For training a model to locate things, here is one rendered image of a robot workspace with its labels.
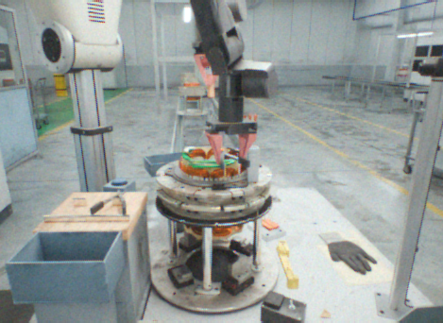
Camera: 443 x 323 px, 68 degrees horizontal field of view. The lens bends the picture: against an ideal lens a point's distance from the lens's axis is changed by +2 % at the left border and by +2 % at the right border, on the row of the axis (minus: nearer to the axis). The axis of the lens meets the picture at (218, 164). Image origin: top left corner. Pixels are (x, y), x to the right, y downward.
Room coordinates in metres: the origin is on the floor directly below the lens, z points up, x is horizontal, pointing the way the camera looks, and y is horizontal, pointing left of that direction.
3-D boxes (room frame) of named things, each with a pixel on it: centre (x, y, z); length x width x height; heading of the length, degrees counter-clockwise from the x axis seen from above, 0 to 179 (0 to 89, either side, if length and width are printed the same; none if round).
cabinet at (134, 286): (0.68, 0.28, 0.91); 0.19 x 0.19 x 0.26; 1
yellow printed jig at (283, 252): (0.87, -0.21, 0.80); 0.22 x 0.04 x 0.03; 179
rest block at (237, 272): (0.76, -0.06, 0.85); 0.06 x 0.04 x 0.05; 132
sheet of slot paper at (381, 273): (0.93, -0.43, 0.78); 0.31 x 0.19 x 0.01; 6
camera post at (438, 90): (0.69, -0.45, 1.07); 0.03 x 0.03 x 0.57; 71
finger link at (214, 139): (0.72, -0.01, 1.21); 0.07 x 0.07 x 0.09; 18
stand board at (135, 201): (0.68, 0.28, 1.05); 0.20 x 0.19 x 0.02; 1
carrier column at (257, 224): (0.84, -0.11, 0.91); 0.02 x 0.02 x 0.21
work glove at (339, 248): (0.94, -0.42, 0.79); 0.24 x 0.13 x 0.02; 6
